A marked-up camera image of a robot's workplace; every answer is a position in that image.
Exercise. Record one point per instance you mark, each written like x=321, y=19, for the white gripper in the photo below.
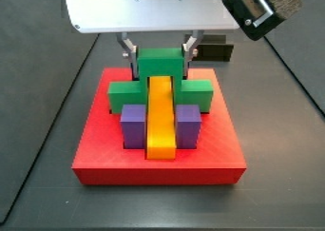
x=99, y=16

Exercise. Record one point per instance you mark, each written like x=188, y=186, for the green arch block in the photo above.
x=161, y=66

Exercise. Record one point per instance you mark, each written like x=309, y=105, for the red base board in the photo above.
x=105, y=163

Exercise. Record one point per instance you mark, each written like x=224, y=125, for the yellow long block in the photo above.
x=161, y=129

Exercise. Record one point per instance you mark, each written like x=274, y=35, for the purple arch block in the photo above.
x=188, y=121

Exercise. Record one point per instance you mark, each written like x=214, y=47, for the black angle bracket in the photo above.
x=214, y=49

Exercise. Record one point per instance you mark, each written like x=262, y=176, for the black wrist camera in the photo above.
x=258, y=16

